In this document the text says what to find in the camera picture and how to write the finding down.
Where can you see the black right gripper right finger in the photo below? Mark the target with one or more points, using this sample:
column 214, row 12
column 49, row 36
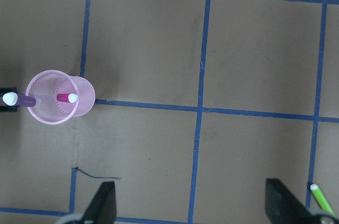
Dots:
column 281, row 206

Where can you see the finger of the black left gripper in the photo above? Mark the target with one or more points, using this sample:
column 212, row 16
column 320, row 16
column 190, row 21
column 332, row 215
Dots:
column 5, row 107

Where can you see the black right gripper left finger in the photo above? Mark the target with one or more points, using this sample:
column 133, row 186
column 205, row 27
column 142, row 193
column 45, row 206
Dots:
column 102, row 208

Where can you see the purple pen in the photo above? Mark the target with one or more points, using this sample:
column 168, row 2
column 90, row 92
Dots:
column 21, row 100

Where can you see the pink pen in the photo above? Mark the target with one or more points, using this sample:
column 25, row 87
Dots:
column 67, row 97

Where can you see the pink mesh cup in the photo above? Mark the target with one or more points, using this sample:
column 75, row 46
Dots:
column 45, row 86

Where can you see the green pen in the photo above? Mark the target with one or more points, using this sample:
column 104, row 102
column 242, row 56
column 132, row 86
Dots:
column 321, row 199

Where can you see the brown paper table cover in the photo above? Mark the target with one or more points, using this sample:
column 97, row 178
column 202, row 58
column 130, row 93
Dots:
column 198, row 102

